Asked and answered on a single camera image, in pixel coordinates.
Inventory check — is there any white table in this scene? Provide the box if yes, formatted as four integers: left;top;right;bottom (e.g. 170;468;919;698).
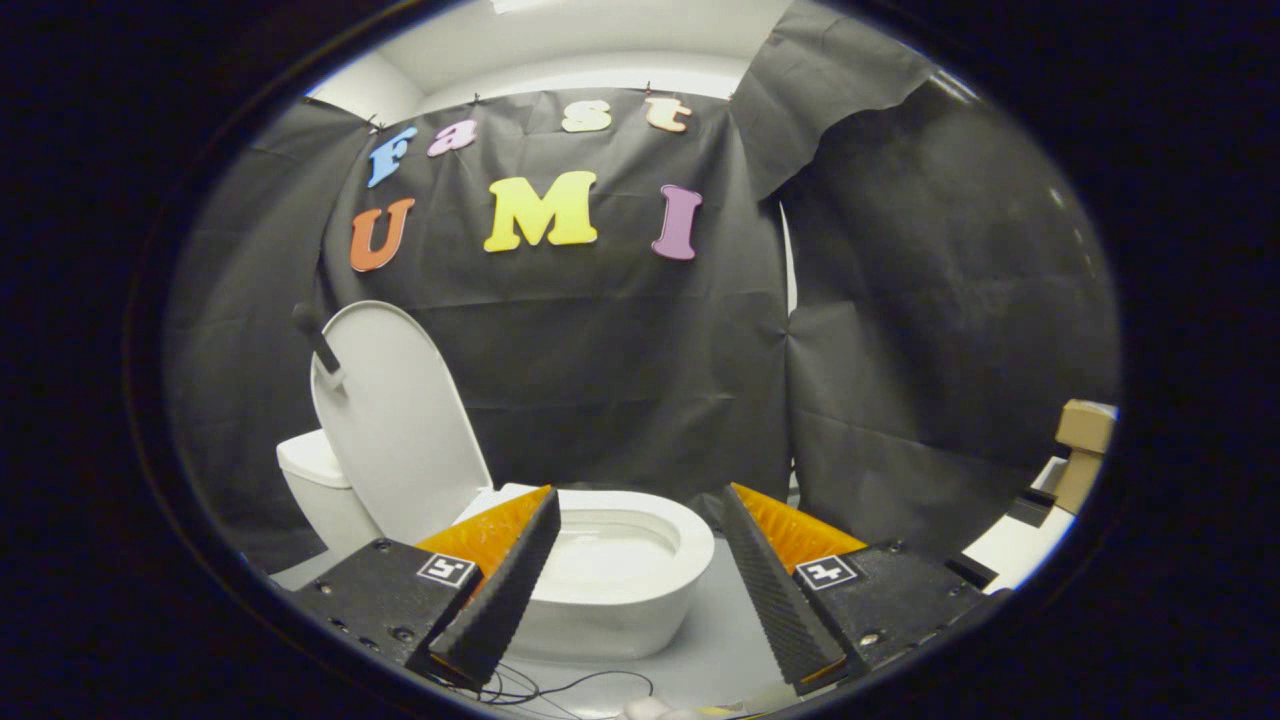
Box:
960;455;1081;593

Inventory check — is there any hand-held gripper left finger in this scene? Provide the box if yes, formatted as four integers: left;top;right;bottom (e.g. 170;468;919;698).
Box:
290;485;563;691

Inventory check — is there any grey lid lifter handle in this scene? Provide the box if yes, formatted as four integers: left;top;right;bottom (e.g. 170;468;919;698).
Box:
292;303;346;379

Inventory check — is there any white toilet lid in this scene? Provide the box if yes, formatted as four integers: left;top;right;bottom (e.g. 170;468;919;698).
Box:
310;300;494;546

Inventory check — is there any thin black cable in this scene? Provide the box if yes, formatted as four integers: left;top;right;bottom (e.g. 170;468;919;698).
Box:
430;665;656;713

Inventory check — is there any black backdrop cloth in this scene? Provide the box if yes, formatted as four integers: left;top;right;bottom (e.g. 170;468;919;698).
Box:
165;0;1121;576

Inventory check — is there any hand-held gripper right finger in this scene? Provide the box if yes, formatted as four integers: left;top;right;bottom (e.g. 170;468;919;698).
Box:
720;483;1011;698

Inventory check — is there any small black box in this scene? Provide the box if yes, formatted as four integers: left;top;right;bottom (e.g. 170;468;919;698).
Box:
1005;487;1056;528

